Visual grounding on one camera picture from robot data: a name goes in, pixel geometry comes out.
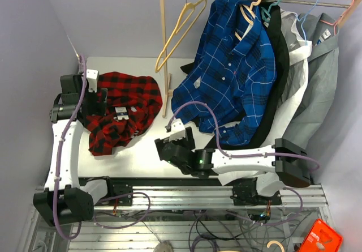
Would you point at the blue plaid shirt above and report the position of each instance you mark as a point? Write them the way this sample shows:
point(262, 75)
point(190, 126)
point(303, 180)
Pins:
point(229, 85)

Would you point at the cream hanger on floor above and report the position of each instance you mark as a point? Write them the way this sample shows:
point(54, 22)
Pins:
point(275, 244)

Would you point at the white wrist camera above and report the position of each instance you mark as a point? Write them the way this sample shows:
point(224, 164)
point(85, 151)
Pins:
point(176, 130)
point(92, 77)

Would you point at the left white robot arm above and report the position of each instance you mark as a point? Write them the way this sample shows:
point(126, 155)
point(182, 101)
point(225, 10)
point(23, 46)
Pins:
point(64, 200)

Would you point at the teal plastic hanger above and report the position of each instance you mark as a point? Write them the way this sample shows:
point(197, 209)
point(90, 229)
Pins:
point(265, 13)

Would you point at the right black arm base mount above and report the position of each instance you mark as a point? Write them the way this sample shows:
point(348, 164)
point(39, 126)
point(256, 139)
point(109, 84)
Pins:
point(244, 193)

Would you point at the light blue plastic hanger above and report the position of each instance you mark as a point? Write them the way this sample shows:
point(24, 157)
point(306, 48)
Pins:
point(303, 19)

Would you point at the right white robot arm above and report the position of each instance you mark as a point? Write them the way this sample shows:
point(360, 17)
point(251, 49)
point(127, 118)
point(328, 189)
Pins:
point(273, 167)

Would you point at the pink plastic hanger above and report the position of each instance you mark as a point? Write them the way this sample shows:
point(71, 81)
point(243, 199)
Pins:
point(338, 23)

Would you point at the grey shirt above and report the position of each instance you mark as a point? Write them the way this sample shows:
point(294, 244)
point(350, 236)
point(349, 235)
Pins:
point(322, 79)

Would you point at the orange plastic box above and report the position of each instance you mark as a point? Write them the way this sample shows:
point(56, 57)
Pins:
point(321, 237)

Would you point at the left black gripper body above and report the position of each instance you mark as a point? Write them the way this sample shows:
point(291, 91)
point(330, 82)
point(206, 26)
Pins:
point(95, 107)

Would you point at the aluminium rail frame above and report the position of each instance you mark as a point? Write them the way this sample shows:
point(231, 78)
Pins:
point(183, 218)

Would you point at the cream plastic hanger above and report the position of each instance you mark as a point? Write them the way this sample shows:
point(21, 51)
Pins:
point(249, 15)

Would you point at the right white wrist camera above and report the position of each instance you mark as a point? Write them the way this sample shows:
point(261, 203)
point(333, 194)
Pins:
point(176, 130)

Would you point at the white shirt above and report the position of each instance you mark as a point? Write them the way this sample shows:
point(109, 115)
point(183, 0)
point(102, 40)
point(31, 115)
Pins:
point(297, 79)

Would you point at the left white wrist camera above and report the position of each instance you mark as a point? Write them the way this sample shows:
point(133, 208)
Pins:
point(92, 77)

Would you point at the white paper price tag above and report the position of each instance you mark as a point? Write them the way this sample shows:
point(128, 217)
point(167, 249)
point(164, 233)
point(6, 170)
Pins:
point(124, 113)

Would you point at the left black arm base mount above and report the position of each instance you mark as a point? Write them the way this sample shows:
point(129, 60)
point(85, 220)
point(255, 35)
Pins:
point(120, 192)

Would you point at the red black plaid shirt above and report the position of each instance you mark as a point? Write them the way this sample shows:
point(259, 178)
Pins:
point(132, 104)

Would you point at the yellow velvet hanger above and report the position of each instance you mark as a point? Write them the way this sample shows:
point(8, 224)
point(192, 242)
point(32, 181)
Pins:
point(184, 16)

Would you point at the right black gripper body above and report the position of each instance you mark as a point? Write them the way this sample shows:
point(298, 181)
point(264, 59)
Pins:
point(186, 142)

